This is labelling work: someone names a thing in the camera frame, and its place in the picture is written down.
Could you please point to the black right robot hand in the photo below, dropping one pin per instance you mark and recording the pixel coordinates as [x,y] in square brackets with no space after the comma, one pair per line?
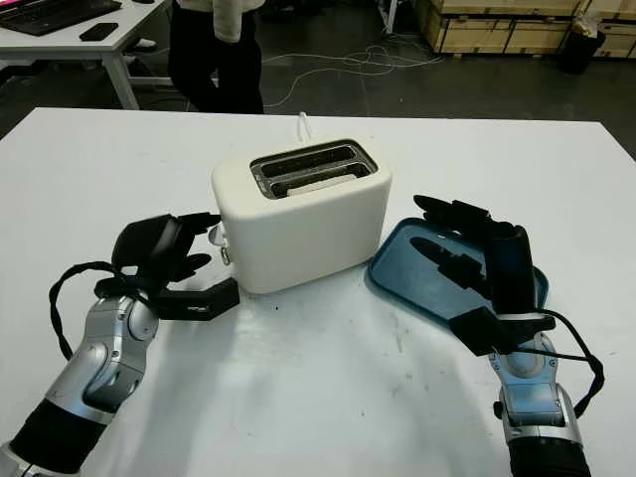
[512,273]

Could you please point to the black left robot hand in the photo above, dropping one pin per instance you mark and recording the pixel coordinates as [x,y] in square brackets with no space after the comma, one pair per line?
[144,248]

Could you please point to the white bread slice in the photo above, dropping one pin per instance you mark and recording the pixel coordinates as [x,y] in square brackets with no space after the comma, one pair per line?
[323,185]

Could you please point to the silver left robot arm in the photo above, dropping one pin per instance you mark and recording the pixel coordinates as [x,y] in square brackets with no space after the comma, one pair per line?
[99,358]

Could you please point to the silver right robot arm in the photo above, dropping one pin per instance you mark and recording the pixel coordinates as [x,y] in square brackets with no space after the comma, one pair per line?
[531,402]

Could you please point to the chrome toaster dial knob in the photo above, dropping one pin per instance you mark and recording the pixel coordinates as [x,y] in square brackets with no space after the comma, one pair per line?
[226,256]

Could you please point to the blue plastic tray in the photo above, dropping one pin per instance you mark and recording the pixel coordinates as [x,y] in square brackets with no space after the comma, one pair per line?
[402,268]

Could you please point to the cream two-slot toaster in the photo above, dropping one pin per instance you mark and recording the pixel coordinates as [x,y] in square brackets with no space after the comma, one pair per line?
[303,238]

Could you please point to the person in white top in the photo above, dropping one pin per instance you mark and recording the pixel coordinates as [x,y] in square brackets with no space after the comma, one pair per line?
[218,74]

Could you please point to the black smartphone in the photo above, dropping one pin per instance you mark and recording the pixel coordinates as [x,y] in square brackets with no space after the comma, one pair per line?
[99,32]

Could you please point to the white office desk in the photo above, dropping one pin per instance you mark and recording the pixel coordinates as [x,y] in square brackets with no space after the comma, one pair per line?
[134,25]

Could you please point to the black trash bin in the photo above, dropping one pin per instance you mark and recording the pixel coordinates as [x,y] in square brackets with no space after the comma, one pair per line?
[585,52]

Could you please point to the wooden shipping crate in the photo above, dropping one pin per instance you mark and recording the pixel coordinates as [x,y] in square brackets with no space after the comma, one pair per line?
[616,30]
[497,30]

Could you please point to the black laptop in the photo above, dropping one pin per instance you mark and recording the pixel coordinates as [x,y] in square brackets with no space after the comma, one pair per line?
[54,15]

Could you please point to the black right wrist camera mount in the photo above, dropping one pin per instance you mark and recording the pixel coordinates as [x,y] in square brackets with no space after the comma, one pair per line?
[474,330]

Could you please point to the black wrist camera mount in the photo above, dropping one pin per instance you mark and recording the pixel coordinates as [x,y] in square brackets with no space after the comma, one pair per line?
[474,330]
[213,303]

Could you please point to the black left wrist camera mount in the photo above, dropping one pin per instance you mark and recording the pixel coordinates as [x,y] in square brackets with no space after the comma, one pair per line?
[213,303]

